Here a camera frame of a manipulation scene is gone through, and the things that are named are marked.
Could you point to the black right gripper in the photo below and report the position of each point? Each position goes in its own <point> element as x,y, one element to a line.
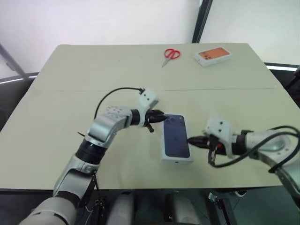
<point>221,151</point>

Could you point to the metal table bracket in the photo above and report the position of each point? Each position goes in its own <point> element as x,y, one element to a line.
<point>214,198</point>

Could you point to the black and white sneaker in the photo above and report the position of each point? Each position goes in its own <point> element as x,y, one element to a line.
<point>241,193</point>

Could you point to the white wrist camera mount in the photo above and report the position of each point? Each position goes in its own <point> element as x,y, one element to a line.
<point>220,126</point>
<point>147,98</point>

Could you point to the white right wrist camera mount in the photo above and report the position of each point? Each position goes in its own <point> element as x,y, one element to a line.
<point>220,126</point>

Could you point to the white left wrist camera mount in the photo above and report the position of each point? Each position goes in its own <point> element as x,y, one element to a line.
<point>147,98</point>

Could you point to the white rounded robot leg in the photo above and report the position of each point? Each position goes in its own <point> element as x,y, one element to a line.
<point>186,208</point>
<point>120,208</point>

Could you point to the grey slanted metal bar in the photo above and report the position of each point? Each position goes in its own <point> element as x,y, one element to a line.
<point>12,62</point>

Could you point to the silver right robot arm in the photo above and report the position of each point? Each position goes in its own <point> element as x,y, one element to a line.
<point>276,145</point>

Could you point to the dark rail with light strip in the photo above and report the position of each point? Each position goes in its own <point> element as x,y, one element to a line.
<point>16,79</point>
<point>281,67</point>

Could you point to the black frame post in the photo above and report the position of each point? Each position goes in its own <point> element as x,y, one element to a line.
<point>202,21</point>

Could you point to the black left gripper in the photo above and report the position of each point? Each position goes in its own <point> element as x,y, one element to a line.
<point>151,117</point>

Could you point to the orange print phone box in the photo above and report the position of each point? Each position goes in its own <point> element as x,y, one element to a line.
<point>213,55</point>

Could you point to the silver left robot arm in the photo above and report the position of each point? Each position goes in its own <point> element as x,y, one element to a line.
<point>105,126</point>

